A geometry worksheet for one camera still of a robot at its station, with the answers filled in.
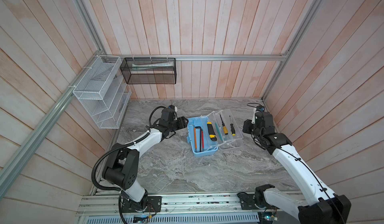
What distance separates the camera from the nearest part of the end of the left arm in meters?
0.67

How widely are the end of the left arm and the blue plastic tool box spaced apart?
0.06 meters

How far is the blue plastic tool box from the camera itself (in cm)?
87
